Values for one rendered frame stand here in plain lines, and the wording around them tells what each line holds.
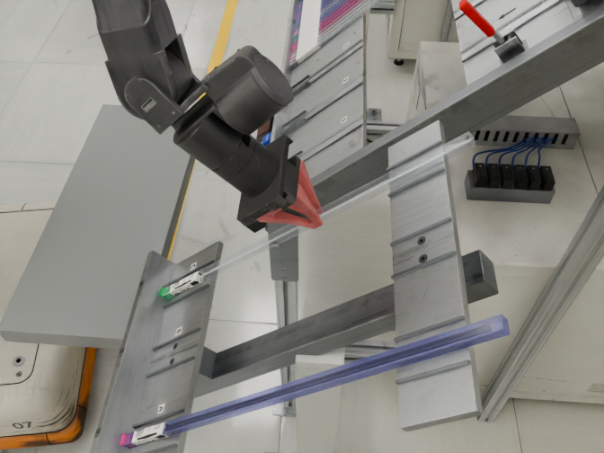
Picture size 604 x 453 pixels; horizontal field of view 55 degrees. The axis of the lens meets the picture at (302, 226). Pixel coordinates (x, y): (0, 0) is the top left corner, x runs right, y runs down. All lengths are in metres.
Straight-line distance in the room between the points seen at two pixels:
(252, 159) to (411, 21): 1.86
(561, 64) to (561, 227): 0.45
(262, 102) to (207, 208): 1.42
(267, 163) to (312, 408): 0.37
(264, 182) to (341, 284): 1.15
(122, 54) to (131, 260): 0.59
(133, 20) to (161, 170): 0.71
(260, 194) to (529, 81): 0.38
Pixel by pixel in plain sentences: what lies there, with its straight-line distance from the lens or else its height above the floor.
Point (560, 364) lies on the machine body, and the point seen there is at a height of 0.25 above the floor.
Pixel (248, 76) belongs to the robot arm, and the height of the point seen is 1.12.
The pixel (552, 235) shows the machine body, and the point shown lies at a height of 0.62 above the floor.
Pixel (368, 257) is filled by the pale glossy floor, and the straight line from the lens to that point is 1.83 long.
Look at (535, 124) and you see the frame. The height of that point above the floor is 0.66.
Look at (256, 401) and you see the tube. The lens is 0.62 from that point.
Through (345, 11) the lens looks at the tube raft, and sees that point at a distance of 1.25.
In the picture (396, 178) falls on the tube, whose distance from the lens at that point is 0.65.
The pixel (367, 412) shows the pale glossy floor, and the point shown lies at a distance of 1.58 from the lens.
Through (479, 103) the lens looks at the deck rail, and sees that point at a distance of 0.82.
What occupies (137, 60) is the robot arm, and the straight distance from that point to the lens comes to 0.58.
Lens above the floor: 1.46
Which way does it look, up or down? 50 degrees down
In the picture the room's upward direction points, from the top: straight up
